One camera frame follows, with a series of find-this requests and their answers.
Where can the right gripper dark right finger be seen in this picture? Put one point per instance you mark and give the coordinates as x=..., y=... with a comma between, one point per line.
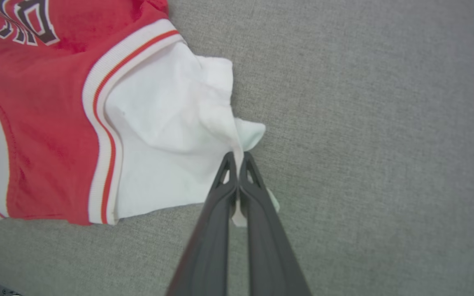
x=270, y=255

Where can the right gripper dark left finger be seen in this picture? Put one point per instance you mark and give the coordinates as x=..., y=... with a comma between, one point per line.
x=208, y=246

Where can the red and white basketball jersey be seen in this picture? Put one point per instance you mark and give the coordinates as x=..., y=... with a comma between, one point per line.
x=56, y=123

